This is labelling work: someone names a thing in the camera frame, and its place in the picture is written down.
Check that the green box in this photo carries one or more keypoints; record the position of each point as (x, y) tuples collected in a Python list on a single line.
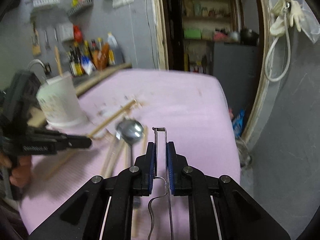
[(192, 34)]

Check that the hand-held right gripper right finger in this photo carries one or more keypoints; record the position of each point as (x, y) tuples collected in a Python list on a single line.
[(170, 165)]

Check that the small hanging wooden board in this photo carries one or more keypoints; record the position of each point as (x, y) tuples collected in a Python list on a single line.
[(36, 42)]

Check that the hanging metal utensil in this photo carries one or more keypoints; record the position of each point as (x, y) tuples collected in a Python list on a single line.
[(46, 40)]

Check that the metal pot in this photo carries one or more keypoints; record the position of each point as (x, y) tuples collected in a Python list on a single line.
[(234, 36)]

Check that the wooden counter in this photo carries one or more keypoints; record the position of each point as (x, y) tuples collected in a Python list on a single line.
[(105, 73)]

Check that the white wall socket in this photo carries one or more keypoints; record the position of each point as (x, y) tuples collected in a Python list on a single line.
[(66, 32)]

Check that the person's left hand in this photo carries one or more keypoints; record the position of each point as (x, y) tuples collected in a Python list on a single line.
[(21, 173)]

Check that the metal faucet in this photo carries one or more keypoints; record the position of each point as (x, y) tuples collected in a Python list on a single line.
[(37, 62)]

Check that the red plastic bag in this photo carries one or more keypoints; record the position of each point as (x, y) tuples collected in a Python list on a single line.
[(77, 33)]

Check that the blue patterned bag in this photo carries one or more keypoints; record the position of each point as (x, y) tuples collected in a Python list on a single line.
[(238, 123)]

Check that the red cloth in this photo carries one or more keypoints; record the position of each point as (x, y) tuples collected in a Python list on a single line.
[(220, 36)]

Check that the clear plastic bag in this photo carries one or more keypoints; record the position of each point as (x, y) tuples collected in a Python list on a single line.
[(310, 27)]

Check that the row of sauce bottles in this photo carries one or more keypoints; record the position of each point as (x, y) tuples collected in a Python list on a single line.
[(77, 62)]

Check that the metal spoon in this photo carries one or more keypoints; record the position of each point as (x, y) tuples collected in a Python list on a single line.
[(130, 132)]

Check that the white blue seasoning bag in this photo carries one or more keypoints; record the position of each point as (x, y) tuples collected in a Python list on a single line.
[(88, 66)]

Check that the dark grey cabinet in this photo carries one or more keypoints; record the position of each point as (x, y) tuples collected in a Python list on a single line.
[(235, 75)]

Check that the metal peeler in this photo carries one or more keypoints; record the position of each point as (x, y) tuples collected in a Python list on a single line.
[(156, 136)]

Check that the black wok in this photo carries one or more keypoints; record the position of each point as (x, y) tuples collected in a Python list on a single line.
[(249, 37)]

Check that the pink table cover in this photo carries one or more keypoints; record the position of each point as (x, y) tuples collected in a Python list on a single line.
[(187, 105)]

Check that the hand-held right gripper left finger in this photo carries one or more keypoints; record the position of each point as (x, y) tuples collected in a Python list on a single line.
[(151, 160)]

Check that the orange sauce pouch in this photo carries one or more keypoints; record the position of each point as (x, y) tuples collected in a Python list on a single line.
[(101, 57)]

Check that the wooden door frame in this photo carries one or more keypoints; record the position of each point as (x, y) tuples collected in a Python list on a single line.
[(160, 30)]

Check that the storage shelf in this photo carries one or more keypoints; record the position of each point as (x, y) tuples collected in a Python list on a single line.
[(207, 17)]

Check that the white plastic utensil holder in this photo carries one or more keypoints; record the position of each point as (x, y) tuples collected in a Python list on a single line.
[(60, 100)]

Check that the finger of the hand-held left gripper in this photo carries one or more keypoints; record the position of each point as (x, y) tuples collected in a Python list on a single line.
[(75, 142)]

